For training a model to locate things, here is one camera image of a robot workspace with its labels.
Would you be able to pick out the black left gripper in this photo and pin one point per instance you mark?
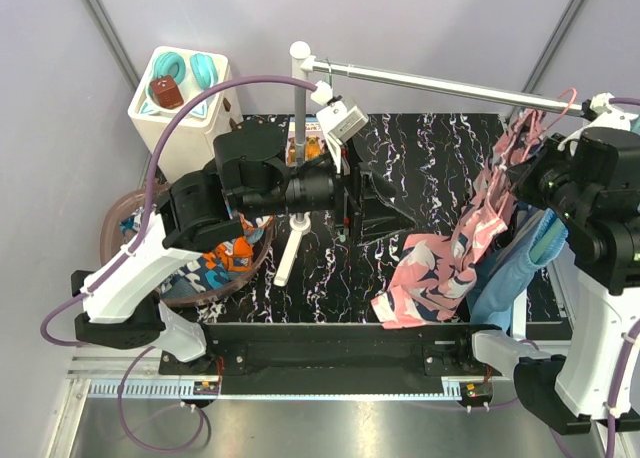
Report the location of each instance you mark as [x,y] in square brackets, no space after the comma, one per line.
[362,213]

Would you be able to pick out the mint green hanger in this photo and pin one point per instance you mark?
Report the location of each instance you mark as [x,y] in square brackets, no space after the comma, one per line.
[329,72]

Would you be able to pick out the pink wire hanger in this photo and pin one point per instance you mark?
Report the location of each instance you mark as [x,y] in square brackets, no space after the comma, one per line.
[522,136]

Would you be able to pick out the dog picture book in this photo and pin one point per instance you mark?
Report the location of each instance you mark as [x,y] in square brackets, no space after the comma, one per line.
[315,142]

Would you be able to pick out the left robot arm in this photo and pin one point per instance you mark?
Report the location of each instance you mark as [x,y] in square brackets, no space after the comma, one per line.
[248,178]

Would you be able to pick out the pink translucent plastic basin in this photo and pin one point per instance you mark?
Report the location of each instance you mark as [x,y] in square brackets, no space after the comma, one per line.
[121,224]

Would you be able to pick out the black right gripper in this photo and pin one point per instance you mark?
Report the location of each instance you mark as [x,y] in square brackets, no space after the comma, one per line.
[525,186]

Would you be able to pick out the brown cube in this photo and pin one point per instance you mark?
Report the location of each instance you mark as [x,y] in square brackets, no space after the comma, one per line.
[165,92]

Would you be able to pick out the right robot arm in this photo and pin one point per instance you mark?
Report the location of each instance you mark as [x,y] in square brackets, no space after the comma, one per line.
[591,382]

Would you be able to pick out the blue orange patterned shorts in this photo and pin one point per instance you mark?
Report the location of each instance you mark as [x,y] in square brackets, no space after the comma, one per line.
[219,267]

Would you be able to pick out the pink patterned shorts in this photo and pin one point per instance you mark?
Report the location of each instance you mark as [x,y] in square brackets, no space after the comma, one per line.
[436,272]

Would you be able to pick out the blue knitted garment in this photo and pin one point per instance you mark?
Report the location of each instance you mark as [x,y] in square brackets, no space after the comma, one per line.
[548,239]

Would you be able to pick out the teal cat ear headphones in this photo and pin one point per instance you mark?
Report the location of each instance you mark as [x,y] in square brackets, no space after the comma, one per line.
[193,75]

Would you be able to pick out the light blue shorts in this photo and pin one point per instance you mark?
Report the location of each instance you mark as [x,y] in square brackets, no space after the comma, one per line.
[505,274]

